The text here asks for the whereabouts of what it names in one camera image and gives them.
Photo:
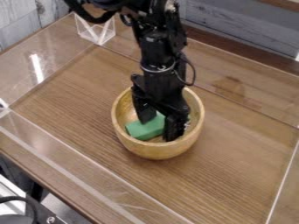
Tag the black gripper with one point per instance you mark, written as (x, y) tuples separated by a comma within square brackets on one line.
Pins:
[(158, 93)]

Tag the green rectangular block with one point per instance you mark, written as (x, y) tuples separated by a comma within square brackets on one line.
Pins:
[(148, 131)]

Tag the brown wooden bowl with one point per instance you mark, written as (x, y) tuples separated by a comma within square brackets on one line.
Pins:
[(156, 148)]

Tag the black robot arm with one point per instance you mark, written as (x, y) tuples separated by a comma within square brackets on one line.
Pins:
[(161, 37)]

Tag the black equipment base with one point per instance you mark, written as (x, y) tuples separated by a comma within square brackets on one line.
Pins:
[(43, 214)]

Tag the clear acrylic tray wall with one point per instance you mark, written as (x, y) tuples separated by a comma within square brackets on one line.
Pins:
[(237, 178)]

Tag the clear acrylic corner bracket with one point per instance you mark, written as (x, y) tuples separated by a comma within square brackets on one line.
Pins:
[(97, 33)]

